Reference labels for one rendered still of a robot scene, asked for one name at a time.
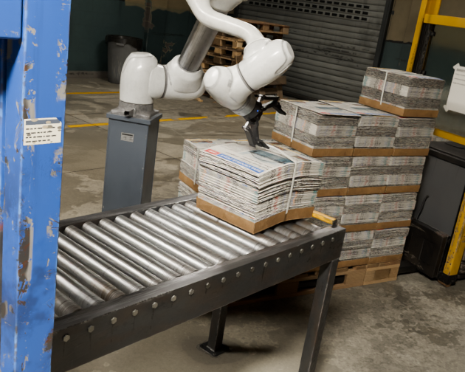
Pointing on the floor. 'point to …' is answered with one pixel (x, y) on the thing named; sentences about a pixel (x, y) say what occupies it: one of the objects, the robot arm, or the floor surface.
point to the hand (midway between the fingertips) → (273, 128)
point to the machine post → (28, 185)
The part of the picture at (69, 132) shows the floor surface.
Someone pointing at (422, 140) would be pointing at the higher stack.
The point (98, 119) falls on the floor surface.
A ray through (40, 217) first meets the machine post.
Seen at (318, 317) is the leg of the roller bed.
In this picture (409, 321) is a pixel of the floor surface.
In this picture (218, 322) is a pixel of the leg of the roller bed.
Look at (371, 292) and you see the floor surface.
